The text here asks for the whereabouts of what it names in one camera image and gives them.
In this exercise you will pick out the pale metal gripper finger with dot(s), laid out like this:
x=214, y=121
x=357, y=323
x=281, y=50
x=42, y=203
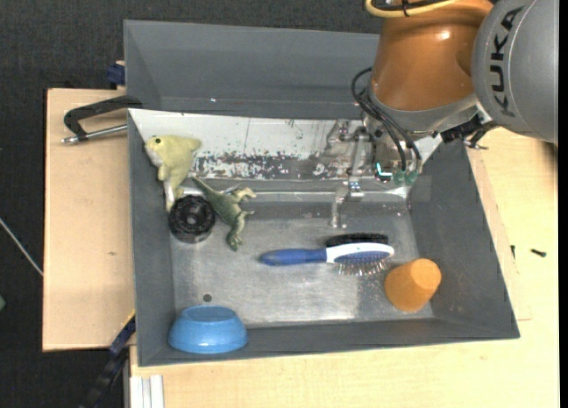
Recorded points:
x=336, y=153
x=340, y=209

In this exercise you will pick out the blue and white hairbrush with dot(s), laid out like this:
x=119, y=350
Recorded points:
x=355, y=253

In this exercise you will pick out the grey metal bin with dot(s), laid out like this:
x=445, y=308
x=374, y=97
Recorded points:
x=293, y=291

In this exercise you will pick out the orange plastic cup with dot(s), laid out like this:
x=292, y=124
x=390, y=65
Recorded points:
x=410, y=284

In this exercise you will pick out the green toy dinosaur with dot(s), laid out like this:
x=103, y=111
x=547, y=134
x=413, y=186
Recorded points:
x=228, y=209

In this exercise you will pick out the black ribbed round wheel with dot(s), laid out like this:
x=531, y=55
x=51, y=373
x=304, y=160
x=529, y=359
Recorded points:
x=191, y=219

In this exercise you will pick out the yellow-green plush shark toy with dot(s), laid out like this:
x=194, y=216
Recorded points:
x=175, y=155

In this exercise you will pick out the blue plastic bowl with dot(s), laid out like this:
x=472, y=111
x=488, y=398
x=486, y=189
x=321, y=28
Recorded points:
x=206, y=331

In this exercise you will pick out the small black screw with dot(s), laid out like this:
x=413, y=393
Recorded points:
x=539, y=253

